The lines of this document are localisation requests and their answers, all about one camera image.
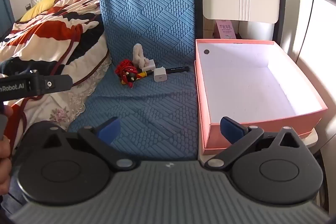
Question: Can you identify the person's left hand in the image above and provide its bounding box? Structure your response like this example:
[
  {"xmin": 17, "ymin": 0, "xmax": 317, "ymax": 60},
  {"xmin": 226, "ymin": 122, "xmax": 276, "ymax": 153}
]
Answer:
[{"xmin": 0, "ymin": 106, "xmax": 14, "ymax": 196}]

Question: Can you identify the black red toy figure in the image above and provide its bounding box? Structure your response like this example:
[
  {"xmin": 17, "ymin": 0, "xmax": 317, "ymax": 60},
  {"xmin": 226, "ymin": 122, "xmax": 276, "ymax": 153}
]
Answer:
[{"xmin": 115, "ymin": 58, "xmax": 140, "ymax": 88}]

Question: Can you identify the white fluffy cloth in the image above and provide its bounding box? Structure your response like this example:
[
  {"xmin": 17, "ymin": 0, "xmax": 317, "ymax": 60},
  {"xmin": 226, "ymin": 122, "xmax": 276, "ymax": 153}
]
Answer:
[{"xmin": 132, "ymin": 43, "xmax": 148, "ymax": 68}]

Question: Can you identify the pink carton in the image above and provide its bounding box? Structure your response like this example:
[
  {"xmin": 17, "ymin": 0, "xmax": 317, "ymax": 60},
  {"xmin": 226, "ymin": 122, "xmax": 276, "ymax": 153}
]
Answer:
[{"xmin": 214, "ymin": 20, "xmax": 237, "ymax": 40}]

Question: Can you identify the yellow pillow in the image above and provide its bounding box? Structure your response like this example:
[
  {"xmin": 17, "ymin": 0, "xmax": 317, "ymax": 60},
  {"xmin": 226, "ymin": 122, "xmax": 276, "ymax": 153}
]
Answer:
[{"xmin": 20, "ymin": 0, "xmax": 74, "ymax": 22}]

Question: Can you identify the pink cardboard box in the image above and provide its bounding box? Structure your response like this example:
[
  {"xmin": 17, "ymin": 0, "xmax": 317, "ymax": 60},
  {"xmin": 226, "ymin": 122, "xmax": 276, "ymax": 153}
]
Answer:
[{"xmin": 194, "ymin": 39, "xmax": 328, "ymax": 156}]

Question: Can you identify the red black printed blanket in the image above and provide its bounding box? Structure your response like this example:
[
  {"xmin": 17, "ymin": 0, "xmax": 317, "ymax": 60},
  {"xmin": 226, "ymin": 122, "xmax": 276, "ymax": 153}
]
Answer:
[{"xmin": 0, "ymin": 0, "xmax": 114, "ymax": 135}]

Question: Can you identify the white charger cube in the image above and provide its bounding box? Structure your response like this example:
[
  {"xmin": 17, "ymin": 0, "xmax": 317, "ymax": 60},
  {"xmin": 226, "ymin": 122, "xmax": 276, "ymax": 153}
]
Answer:
[{"xmin": 153, "ymin": 67, "xmax": 167, "ymax": 83}]

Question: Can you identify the blue textured cover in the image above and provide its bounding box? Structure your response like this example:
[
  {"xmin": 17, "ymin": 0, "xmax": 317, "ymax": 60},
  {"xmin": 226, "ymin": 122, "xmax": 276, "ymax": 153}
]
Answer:
[{"xmin": 67, "ymin": 0, "xmax": 200, "ymax": 161}]

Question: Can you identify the brown cardboard box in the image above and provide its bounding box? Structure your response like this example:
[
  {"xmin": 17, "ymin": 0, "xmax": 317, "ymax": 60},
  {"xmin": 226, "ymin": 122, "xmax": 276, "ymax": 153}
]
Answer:
[{"xmin": 204, "ymin": 18, "xmax": 218, "ymax": 39}]

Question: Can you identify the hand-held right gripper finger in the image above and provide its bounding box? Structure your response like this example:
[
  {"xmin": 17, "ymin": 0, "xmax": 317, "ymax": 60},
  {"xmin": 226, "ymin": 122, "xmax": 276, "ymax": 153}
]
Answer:
[{"xmin": 42, "ymin": 116, "xmax": 137, "ymax": 171}]

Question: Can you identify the black pen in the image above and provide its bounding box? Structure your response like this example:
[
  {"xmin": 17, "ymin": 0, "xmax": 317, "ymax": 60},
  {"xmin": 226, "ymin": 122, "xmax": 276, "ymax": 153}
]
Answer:
[{"xmin": 165, "ymin": 66, "xmax": 190, "ymax": 73}]

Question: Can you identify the floral lace bed sheet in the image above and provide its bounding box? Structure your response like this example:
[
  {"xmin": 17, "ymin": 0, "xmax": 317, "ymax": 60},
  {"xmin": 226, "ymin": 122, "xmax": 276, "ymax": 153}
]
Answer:
[{"xmin": 25, "ymin": 55, "xmax": 113, "ymax": 132}]

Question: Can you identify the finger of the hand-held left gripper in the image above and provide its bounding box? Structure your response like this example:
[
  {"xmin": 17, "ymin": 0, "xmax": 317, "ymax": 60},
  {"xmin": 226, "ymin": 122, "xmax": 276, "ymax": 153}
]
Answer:
[{"xmin": 43, "ymin": 74, "xmax": 73, "ymax": 95}]

